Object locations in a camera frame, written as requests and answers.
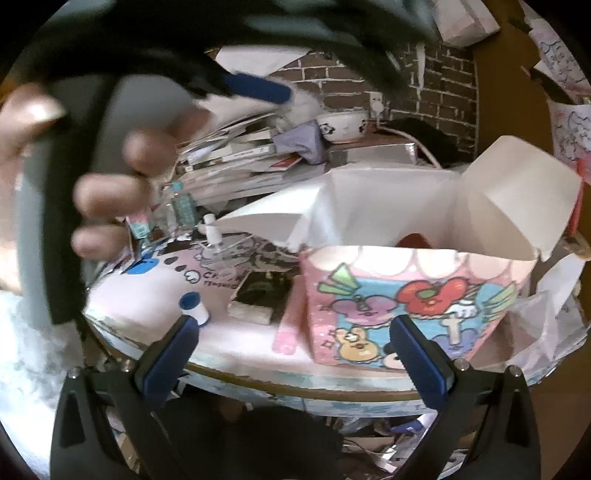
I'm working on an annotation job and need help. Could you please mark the blue plastic tag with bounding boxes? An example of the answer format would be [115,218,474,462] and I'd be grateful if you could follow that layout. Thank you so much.
[127,258,160,276]

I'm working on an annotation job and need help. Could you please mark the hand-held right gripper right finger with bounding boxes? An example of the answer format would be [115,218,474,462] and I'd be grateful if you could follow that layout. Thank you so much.
[389,315,542,480]

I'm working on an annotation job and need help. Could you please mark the person's left hand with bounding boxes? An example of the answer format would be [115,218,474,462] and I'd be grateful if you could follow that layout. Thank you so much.
[0,85,213,296]

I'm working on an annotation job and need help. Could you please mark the white power cable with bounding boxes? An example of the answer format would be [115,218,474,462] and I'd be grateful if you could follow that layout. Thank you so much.
[369,122,441,169]

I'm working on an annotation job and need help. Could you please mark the black cloth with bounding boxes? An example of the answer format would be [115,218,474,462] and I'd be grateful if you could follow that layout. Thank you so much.
[385,117,472,167]

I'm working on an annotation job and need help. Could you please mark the clear spray bottle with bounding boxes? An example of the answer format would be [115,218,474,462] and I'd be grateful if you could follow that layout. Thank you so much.
[198,213,245,278]

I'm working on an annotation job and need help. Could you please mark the white plastic bag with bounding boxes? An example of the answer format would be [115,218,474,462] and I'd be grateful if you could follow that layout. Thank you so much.
[508,254,591,384]

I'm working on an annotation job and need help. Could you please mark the white paper sheet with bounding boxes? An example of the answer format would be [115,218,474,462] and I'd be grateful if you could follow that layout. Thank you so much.
[215,44,315,77]

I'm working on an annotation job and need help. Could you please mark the small teal printed box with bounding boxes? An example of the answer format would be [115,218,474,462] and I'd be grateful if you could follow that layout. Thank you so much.
[127,215,153,241]

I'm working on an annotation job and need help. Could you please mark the pink cartoon cardboard box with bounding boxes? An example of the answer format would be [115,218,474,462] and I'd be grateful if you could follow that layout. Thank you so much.
[217,135,583,372]

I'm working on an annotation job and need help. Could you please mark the water bottle with teal label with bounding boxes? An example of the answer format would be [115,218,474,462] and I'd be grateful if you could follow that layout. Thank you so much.
[159,181,197,236]

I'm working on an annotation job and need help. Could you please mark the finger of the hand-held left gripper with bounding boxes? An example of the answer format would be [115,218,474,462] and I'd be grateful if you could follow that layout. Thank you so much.
[185,65,293,106]

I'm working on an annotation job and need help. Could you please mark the purple cloth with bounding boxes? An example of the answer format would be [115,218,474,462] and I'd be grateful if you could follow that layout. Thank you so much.
[272,121,331,164]

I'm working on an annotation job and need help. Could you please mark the cartoon printed paper bag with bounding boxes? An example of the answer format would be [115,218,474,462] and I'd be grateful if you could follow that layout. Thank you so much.
[549,99,591,162]
[526,9,591,93]

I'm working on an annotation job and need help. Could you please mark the blue capped white tube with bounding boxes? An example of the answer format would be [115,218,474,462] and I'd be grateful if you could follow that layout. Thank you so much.
[179,293,209,326]

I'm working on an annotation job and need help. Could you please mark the white panda bowl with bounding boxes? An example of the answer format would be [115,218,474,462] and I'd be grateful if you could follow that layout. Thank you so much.
[316,111,370,143]

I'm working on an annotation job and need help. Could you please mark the white hanging paper bag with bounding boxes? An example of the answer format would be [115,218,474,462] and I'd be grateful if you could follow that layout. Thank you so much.
[434,0,502,47]

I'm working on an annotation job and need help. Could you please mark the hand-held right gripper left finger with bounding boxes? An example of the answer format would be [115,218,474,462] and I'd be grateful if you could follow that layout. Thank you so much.
[51,314,208,480]

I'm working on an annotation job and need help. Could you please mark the pink stick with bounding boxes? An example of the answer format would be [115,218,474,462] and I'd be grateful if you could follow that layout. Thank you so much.
[272,318,303,356]

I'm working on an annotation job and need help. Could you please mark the red round object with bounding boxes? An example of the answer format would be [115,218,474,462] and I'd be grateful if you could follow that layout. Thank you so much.
[398,233,432,250]

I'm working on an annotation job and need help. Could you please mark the pink printed desk mat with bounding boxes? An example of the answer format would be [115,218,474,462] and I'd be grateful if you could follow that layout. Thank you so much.
[85,231,416,374]

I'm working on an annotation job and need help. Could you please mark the stack of books and papers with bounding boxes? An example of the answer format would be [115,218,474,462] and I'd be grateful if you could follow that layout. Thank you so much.
[175,111,333,204]

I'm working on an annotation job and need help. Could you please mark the dark square case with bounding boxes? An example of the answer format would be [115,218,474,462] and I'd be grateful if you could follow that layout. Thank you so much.
[228,270,293,325]

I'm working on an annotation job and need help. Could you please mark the brown cardboard box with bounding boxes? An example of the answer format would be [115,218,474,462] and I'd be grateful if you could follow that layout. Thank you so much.
[328,142,419,169]

